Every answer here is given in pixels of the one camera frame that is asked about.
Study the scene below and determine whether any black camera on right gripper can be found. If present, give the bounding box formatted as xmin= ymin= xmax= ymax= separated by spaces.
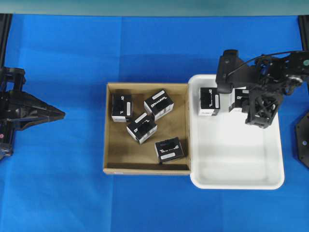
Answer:
xmin=215 ymin=49 xmax=243 ymax=94

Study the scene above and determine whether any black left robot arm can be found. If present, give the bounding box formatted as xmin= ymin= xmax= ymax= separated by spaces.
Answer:
xmin=0 ymin=67 xmax=66 ymax=159

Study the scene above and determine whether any black frame post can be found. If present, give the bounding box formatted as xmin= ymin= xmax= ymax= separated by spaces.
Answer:
xmin=0 ymin=14 xmax=13 ymax=68
xmin=298 ymin=15 xmax=309 ymax=50

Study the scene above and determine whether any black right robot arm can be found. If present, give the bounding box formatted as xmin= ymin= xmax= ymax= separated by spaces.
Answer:
xmin=243 ymin=51 xmax=309 ymax=129

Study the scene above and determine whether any white plastic tray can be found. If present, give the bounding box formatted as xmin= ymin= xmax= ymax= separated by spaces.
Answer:
xmin=188 ymin=74 xmax=285 ymax=190

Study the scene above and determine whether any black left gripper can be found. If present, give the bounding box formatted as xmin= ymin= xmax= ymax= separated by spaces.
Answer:
xmin=0 ymin=90 xmax=66 ymax=131

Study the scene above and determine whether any black frame post right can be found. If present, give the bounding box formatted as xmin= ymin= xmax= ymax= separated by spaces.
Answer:
xmin=298 ymin=15 xmax=309 ymax=50

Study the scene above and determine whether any brown cardboard box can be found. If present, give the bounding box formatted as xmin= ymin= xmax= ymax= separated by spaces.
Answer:
xmin=103 ymin=83 xmax=190 ymax=175

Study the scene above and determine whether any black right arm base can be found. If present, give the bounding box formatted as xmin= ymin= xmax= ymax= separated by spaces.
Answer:
xmin=295 ymin=113 xmax=309 ymax=168

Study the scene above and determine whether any black frame post left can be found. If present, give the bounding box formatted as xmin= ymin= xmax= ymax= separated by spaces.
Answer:
xmin=0 ymin=14 xmax=13 ymax=68

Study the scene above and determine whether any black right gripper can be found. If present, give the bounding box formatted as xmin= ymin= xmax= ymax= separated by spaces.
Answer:
xmin=245 ymin=56 xmax=283 ymax=128

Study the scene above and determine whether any black white Dynamixel box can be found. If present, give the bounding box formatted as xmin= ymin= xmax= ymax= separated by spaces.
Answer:
xmin=126 ymin=113 xmax=157 ymax=144
xmin=144 ymin=89 xmax=174 ymax=121
xmin=198 ymin=87 xmax=220 ymax=116
xmin=154 ymin=137 xmax=185 ymax=164
xmin=112 ymin=94 xmax=133 ymax=123

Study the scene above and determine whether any black white Robotis box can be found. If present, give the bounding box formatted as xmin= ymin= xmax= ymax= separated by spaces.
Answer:
xmin=229 ymin=87 xmax=249 ymax=112

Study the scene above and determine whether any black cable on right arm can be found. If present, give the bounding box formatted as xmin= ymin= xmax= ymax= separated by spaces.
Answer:
xmin=225 ymin=50 xmax=296 ymax=79

